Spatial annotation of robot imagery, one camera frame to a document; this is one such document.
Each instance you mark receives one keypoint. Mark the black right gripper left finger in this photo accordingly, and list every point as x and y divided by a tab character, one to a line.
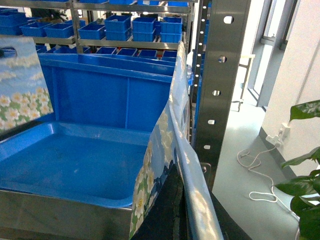
166	219

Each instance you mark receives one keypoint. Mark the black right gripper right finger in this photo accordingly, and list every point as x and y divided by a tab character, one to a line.
229	228

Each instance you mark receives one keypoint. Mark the flower gift bag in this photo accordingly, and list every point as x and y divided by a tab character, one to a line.
168	145
24	95

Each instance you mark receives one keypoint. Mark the green potted plant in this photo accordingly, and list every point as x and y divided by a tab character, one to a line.
302	187

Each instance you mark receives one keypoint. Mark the light blue plastic tray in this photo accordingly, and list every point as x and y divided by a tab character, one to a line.
83	163

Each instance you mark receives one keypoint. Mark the large blue bin behind tray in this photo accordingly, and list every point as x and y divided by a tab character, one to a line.
110	91

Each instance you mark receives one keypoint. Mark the perforated steel rack post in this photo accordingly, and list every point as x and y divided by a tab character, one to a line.
219	40

